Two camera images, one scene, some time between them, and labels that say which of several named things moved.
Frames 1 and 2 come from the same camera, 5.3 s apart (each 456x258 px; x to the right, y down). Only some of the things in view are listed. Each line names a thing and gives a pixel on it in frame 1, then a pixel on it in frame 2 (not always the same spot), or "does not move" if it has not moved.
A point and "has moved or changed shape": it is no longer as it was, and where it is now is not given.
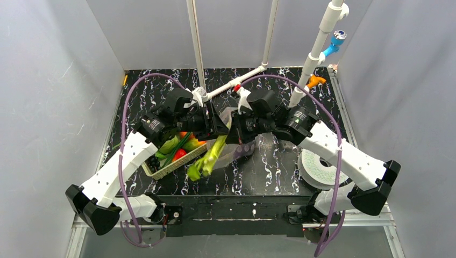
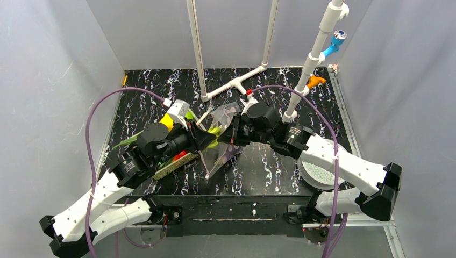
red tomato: (179, 153) does not move
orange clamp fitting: (314, 80) does not move
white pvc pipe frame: (206, 97) does not move
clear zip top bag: (231, 153) has moved or changed shape
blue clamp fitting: (337, 40) does not move
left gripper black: (212, 121) -> (191, 134)
